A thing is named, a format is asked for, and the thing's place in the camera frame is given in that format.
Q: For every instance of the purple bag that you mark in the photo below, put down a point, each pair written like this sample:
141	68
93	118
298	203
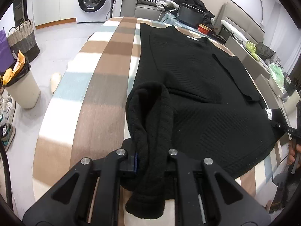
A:
4	49

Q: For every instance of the grey white garment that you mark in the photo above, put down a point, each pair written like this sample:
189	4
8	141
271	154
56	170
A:
168	4

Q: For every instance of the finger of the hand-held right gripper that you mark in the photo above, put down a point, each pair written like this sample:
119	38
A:
285	129

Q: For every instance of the white kitchen base cabinets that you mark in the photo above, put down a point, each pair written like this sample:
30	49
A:
54	4

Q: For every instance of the grey side cabinet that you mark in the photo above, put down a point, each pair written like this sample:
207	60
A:
239	54

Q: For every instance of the black tray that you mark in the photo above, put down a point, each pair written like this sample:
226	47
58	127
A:
217	37

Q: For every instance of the checked blanket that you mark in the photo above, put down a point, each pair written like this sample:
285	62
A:
70	94

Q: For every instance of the grey sofa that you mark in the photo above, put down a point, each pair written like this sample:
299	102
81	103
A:
145	10

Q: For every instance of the white pillow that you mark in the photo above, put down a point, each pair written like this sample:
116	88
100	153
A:
231	29

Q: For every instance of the white basin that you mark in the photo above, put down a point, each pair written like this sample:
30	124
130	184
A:
275	88

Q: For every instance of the green plastic bag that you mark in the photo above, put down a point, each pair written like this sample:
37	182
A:
277	75

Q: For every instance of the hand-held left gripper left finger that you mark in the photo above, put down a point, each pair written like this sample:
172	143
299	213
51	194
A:
136	162

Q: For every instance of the pile of shoes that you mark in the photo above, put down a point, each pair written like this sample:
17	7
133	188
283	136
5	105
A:
7	113

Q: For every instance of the black knit sweater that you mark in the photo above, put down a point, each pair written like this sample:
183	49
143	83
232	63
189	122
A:
199	87

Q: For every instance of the white washing machine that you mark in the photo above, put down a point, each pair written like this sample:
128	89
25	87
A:
94	0

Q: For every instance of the houndstooth pillow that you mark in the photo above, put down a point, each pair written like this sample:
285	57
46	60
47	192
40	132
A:
150	0

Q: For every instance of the dark jacket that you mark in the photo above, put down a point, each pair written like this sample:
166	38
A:
264	49

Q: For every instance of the beige trash bin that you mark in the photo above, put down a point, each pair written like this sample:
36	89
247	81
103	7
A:
22	89

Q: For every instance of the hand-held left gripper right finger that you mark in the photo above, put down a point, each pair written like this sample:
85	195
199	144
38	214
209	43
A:
172	163

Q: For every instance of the woven laundry basket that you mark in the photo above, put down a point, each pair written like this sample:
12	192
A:
23	40

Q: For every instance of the person's right forearm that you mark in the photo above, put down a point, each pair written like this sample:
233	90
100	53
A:
291	188

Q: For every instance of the person's right hand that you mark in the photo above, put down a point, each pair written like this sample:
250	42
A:
291	156

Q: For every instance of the pile of black clothes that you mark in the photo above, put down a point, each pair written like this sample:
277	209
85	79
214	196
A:
196	3

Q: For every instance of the red bowl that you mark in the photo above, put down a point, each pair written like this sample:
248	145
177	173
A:
203	29

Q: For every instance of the black rice cooker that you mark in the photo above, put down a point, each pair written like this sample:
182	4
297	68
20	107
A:
189	16

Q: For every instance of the green plush toy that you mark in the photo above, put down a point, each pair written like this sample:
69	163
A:
251	49

